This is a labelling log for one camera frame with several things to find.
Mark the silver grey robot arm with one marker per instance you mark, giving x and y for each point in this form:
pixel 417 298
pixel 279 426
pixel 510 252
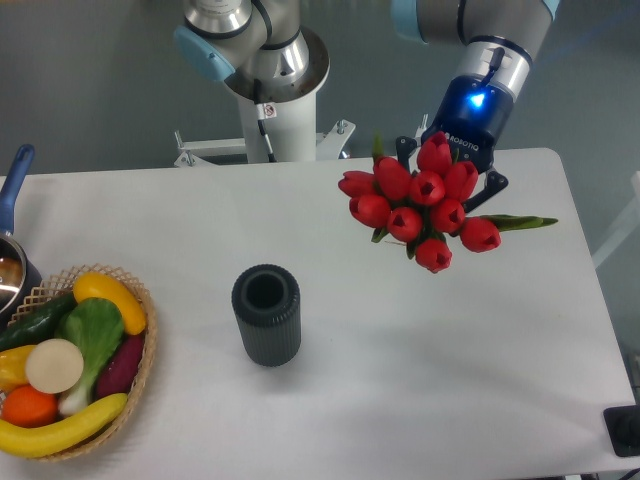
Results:
pixel 274 66

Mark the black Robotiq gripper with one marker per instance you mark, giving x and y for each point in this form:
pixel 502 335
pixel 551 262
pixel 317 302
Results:
pixel 475 108

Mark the dark grey ribbed vase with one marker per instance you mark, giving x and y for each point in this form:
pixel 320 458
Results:
pixel 266 301

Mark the green bok choy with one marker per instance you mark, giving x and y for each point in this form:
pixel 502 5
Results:
pixel 95 327

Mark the yellow bell pepper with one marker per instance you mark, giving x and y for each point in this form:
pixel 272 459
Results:
pixel 12 367

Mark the dark green cucumber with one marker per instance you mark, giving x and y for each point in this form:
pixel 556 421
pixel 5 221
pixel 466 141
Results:
pixel 38 325

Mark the white frame leg right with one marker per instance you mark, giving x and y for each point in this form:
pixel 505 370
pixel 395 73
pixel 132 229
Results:
pixel 626 222

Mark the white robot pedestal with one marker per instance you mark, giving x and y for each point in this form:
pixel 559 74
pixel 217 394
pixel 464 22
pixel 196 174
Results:
pixel 272 132

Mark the yellow banana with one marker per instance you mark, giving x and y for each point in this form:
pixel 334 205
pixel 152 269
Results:
pixel 59 436

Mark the red tulip bouquet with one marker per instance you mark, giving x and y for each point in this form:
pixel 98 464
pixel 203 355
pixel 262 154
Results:
pixel 420 208

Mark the blue handled steel pot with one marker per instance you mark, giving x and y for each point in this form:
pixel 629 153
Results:
pixel 18 275

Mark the purple sweet potato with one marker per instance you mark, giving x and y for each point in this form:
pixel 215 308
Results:
pixel 119 374

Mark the black device at edge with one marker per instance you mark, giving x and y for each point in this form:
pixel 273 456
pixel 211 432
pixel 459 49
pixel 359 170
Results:
pixel 623 429

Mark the woven wicker basket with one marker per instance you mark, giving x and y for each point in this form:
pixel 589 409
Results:
pixel 62 283

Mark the orange fruit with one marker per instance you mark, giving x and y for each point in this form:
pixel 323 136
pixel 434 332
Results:
pixel 28 407

